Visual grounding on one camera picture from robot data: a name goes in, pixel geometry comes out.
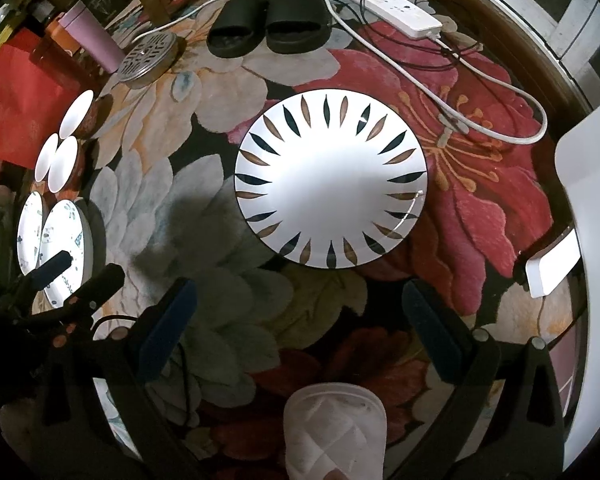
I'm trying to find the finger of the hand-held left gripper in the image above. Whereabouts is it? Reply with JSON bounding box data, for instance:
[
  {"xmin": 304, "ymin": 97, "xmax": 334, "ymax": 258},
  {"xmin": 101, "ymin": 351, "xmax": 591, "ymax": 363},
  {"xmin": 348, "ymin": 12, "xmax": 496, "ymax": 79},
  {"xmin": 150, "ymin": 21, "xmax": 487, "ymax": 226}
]
[
  {"xmin": 55, "ymin": 263, "xmax": 126, "ymax": 331},
  {"xmin": 15, "ymin": 251, "xmax": 74, "ymax": 306}
]

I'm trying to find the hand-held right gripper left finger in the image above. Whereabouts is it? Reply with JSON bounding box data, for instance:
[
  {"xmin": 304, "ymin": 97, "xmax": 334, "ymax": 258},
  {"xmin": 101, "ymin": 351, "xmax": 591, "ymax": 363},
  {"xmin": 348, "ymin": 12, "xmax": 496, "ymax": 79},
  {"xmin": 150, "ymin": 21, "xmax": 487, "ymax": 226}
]
[{"xmin": 35, "ymin": 278, "xmax": 216, "ymax": 480}]

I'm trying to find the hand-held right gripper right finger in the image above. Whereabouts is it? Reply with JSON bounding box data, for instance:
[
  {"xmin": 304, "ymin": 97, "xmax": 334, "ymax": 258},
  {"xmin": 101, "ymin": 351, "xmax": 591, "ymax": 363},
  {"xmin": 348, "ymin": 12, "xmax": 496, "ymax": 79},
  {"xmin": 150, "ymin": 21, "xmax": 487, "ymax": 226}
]
[{"xmin": 401, "ymin": 279, "xmax": 568, "ymax": 480}]

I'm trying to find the white plate with leaf pattern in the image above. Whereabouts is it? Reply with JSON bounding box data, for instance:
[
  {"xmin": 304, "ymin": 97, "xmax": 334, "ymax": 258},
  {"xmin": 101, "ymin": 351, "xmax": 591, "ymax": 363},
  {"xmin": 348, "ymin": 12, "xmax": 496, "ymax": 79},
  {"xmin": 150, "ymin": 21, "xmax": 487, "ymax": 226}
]
[{"xmin": 234, "ymin": 91, "xmax": 429, "ymax": 269}]

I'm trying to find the floral tablecloth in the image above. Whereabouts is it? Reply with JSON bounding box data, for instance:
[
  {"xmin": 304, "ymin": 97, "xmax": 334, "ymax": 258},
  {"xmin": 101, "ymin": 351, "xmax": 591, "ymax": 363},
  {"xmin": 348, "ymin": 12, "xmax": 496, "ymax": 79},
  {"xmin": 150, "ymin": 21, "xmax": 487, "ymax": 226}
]
[{"xmin": 70, "ymin": 0, "xmax": 581, "ymax": 480}]

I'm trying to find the white box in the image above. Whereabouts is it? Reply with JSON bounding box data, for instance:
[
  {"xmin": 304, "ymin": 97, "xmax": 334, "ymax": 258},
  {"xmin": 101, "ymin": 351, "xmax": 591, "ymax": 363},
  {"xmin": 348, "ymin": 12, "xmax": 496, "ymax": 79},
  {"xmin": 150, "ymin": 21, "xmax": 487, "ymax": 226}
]
[{"xmin": 525, "ymin": 230, "xmax": 581, "ymax": 301}]

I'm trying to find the white quilted slipper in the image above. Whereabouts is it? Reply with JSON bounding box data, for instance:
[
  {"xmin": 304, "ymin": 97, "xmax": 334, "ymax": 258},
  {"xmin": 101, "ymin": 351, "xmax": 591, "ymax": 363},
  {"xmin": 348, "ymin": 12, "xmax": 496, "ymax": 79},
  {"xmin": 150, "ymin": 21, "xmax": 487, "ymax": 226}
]
[{"xmin": 283, "ymin": 382, "xmax": 386, "ymax": 480}]

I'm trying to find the red bag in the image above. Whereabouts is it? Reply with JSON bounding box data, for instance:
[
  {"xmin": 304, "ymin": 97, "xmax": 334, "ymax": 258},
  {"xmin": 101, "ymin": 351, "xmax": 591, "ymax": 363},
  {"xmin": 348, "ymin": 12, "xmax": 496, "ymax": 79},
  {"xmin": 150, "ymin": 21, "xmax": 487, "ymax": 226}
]
[{"xmin": 0, "ymin": 27, "xmax": 81, "ymax": 171}]

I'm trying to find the red bottle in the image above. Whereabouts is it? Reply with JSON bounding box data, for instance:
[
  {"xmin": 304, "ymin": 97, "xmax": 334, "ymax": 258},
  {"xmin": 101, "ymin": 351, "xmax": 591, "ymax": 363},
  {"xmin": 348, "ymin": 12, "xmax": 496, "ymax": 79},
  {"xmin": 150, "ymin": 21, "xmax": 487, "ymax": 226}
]
[{"xmin": 29, "ymin": 15, "xmax": 103, "ymax": 93}]

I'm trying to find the white furniture panel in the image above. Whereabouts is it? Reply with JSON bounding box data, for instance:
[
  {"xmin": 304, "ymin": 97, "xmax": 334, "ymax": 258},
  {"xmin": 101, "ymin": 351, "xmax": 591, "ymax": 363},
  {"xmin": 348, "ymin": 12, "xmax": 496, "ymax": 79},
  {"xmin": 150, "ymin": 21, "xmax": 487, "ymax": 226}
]
[{"xmin": 555, "ymin": 95, "xmax": 600, "ymax": 471}]

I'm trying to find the round metal perforated lid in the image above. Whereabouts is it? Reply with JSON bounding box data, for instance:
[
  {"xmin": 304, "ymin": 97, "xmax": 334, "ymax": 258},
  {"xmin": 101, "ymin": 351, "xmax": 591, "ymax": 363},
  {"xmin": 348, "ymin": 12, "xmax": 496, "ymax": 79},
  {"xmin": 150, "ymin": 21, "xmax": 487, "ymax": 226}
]
[{"xmin": 118, "ymin": 31, "xmax": 180, "ymax": 90}]

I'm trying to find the pink tumbler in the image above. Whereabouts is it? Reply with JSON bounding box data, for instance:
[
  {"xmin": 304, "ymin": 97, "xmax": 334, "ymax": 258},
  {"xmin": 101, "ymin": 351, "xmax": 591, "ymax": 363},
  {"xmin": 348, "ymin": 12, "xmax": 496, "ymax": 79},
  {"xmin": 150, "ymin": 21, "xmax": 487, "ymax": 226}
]
[{"xmin": 57, "ymin": 1, "xmax": 125, "ymax": 75}]

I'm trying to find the black slipper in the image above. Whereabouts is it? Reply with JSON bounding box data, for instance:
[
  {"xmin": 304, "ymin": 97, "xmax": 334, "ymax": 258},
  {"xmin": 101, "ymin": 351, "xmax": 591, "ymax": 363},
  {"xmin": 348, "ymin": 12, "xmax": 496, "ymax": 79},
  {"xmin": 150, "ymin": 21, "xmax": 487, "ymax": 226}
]
[
  {"xmin": 207, "ymin": 0, "xmax": 271, "ymax": 58},
  {"xmin": 266, "ymin": 0, "xmax": 332, "ymax": 54}
]

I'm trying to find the white power strip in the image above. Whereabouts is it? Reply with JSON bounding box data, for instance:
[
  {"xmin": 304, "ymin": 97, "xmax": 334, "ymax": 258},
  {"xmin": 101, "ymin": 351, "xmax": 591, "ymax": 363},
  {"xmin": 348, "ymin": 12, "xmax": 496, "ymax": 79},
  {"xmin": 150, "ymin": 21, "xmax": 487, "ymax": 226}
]
[{"xmin": 348, "ymin": 0, "xmax": 444, "ymax": 39}]

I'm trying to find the white cable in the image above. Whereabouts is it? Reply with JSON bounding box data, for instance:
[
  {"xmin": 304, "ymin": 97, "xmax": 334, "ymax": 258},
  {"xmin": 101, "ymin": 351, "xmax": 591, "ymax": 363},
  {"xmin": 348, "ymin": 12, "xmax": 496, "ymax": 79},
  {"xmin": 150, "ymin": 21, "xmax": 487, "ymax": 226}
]
[{"xmin": 142, "ymin": 0, "xmax": 549, "ymax": 146}]

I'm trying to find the black cable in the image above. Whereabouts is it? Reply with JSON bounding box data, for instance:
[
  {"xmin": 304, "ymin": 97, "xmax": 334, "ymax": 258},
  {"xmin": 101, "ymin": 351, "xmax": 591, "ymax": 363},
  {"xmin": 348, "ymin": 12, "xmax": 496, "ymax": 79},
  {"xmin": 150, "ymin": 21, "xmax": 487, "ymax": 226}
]
[{"xmin": 330, "ymin": 0, "xmax": 486, "ymax": 66}]

